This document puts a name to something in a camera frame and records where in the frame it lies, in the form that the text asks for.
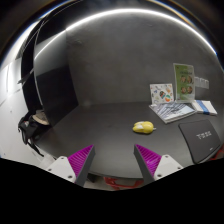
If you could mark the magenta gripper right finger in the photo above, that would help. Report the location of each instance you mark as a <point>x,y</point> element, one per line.
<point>154,166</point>

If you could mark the green standing poster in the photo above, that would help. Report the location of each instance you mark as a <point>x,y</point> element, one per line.
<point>184,79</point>

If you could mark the black mouse pad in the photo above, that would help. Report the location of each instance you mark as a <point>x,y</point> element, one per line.
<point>201,138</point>

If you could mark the blue white box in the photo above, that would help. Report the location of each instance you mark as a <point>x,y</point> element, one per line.
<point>204,107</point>

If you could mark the beige hat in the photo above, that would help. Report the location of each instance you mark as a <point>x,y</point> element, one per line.
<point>41,118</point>

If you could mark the white sticker card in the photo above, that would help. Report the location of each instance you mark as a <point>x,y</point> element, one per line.
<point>161,93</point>

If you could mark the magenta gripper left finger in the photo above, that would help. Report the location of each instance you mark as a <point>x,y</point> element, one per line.
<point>74,168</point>

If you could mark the black backpack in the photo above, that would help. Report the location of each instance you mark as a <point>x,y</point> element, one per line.
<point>29,129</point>

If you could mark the stack of magazines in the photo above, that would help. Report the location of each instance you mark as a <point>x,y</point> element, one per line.
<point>170,112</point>

